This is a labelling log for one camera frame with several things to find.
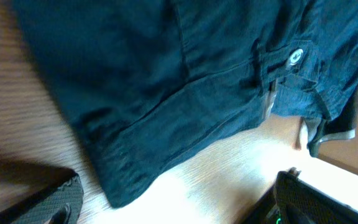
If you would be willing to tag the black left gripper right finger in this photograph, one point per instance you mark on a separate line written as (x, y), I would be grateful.
(293, 201)

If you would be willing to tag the navy blue shorts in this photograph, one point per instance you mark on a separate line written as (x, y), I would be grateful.
(147, 84)

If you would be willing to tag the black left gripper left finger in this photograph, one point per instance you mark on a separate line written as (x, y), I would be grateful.
(59, 203)

